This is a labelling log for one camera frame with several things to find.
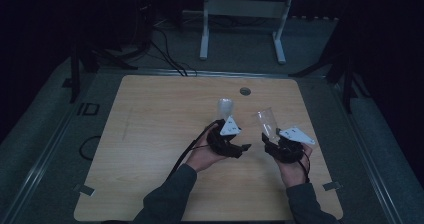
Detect white power strip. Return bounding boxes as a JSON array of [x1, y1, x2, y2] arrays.
[[291, 15, 340, 22]]

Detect single clear plastic cup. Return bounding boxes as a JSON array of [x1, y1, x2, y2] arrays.
[[255, 107, 280, 144]]

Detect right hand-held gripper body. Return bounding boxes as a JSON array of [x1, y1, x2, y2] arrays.
[[264, 126, 316, 165]]

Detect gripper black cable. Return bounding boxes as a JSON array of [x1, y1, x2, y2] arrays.
[[297, 151, 312, 184], [166, 121, 219, 182]]

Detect white metal stand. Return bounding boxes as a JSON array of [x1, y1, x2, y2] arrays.
[[198, 0, 297, 65]]

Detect stack of clear plastic cups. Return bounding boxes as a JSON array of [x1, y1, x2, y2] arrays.
[[217, 97, 235, 122]]

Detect person's right hand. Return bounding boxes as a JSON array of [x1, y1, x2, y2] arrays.
[[274, 142, 314, 189]]

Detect dark equipment rack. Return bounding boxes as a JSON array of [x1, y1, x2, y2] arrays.
[[109, 0, 156, 52]]

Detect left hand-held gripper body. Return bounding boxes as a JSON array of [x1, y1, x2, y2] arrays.
[[206, 115, 248, 160]]

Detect black floor cables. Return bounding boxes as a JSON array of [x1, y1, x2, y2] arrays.
[[146, 26, 198, 77]]

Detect grey tape piece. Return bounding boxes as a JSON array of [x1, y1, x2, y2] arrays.
[[73, 183, 96, 197], [322, 181, 343, 192]]

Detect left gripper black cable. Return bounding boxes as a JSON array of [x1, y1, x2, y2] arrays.
[[166, 121, 219, 182]]

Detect person's left hand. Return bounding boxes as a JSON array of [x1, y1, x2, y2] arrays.
[[185, 129, 224, 174]]

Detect black cable loop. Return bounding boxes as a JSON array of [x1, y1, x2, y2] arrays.
[[78, 135, 102, 162]]

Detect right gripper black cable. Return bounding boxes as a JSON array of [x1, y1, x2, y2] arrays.
[[297, 151, 312, 184]]

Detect black tripod stand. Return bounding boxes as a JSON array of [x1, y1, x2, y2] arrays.
[[288, 47, 372, 116], [61, 43, 139, 104]]

